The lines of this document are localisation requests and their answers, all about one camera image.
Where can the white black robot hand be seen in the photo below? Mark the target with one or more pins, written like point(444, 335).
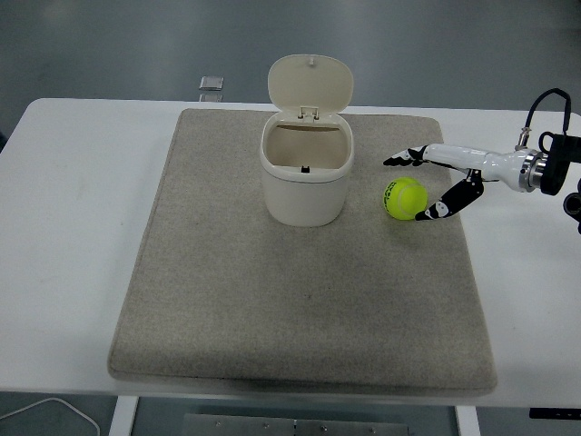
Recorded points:
point(472, 159)

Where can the beige grey felt mat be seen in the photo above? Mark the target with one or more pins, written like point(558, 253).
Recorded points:
point(272, 290)

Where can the white table leg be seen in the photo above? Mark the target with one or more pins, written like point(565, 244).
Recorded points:
point(122, 418)
point(467, 422)

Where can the black table control panel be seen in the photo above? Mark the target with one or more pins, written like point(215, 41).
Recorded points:
point(554, 413)

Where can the yellow-green tennis ball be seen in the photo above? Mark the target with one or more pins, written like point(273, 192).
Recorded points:
point(404, 197)

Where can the grey metal plate with screws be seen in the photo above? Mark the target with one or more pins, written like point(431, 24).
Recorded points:
point(295, 427)

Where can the silver floor socket plate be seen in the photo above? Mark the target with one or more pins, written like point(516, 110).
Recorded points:
point(211, 83)
point(210, 97)

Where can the cream plastic bin with lid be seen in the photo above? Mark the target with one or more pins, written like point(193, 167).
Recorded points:
point(304, 195)

